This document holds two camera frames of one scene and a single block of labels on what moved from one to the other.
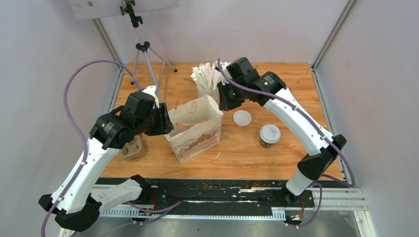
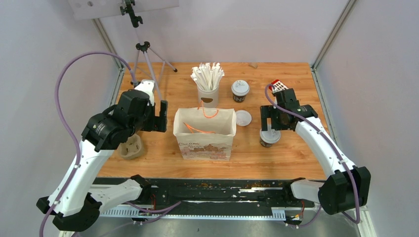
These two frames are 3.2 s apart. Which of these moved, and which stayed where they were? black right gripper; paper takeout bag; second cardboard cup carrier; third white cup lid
Moved: paper takeout bag; black right gripper
Stayed: third white cup lid; second cardboard cup carrier
